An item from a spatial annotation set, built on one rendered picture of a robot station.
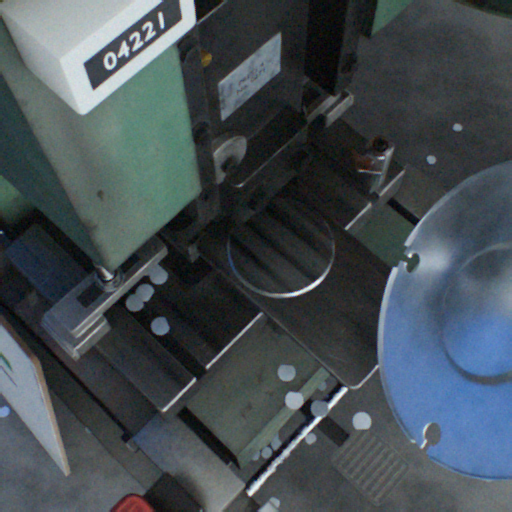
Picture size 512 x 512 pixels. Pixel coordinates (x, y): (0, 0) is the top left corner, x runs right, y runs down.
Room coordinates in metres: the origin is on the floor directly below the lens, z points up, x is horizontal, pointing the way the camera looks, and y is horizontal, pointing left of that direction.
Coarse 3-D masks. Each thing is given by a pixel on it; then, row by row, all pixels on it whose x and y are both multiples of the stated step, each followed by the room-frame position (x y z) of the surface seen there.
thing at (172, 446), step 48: (0, 288) 0.36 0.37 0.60; (48, 336) 0.28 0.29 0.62; (48, 384) 0.36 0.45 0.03; (96, 384) 0.22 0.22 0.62; (96, 432) 0.25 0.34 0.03; (144, 432) 0.15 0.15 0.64; (192, 432) 0.15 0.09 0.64; (144, 480) 0.16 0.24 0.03; (192, 480) 0.09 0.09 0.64; (240, 480) 0.09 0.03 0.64
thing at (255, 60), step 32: (224, 0) 0.35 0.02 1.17; (256, 0) 0.38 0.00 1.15; (288, 0) 0.40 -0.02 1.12; (224, 32) 0.35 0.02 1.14; (256, 32) 0.37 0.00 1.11; (288, 32) 0.40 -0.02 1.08; (224, 64) 0.35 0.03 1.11; (256, 64) 0.37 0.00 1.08; (288, 64) 0.40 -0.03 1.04; (224, 96) 0.35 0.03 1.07; (256, 96) 0.37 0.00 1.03; (288, 96) 0.40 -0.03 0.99; (224, 128) 0.35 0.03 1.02; (256, 128) 0.37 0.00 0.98; (288, 128) 0.38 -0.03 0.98; (224, 160) 0.33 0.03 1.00; (256, 160) 0.34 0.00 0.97; (288, 160) 0.36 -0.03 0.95; (224, 192) 0.32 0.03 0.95; (256, 192) 0.32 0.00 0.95
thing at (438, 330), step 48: (480, 192) 0.33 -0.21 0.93; (432, 240) 0.30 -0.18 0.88; (480, 240) 0.28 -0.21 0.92; (432, 288) 0.25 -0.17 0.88; (480, 288) 0.23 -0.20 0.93; (384, 336) 0.22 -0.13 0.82; (432, 336) 0.20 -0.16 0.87; (480, 336) 0.19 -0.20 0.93; (384, 384) 0.17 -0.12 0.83; (432, 384) 0.15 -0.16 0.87; (480, 384) 0.14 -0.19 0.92; (480, 432) 0.10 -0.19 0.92
